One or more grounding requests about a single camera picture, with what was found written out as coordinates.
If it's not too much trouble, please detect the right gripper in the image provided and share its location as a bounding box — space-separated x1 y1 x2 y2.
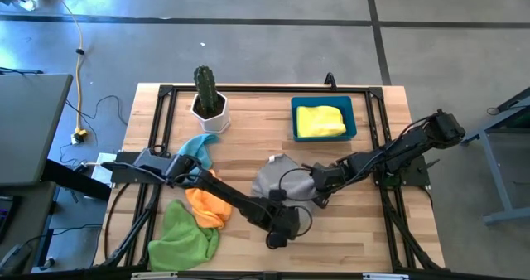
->
316 190 334 209

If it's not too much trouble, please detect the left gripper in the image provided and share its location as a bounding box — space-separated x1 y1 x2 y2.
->
267 231 290 250

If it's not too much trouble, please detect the grey microfiber towel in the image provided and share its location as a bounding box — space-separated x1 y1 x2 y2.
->
251 153 320 215

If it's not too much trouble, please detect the orange microfiber towel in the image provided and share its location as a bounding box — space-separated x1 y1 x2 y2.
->
185 170 234 230

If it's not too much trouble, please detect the yellow microfiber towel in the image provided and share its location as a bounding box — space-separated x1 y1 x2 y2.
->
296 104 348 139

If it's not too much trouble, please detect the teal microfiber towel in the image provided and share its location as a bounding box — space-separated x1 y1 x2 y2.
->
176 133 219 177

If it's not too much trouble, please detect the bright green microfiber towel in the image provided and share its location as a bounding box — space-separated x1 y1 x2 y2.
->
147 200 220 272

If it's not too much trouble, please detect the blue plastic bin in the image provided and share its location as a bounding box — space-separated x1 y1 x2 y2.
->
290 95 358 142

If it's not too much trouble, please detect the white hexagonal planter pot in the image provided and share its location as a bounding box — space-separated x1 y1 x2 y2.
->
190 91 231 134

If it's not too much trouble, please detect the green cactus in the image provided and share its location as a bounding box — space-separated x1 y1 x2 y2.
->
193 65 219 114

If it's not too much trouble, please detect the grey metal stand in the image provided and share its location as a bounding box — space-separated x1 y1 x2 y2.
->
460 87 530 226

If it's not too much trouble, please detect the white power box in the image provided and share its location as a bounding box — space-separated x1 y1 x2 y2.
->
90 152 118 186

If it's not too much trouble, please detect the black table support beam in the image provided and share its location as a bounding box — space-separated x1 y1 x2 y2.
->
41 158 113 201

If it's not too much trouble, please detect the grey side table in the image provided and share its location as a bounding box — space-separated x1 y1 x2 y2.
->
0 73 74 188

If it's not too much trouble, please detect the black keyboard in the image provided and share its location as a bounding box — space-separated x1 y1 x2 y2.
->
0 195 20 242

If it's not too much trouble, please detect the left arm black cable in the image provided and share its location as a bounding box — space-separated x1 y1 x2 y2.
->
277 167 316 238

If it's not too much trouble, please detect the black aluminium rig frame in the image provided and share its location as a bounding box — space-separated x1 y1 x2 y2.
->
93 84 448 280

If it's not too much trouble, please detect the yellow extension cable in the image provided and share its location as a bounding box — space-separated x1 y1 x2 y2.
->
44 0 89 145

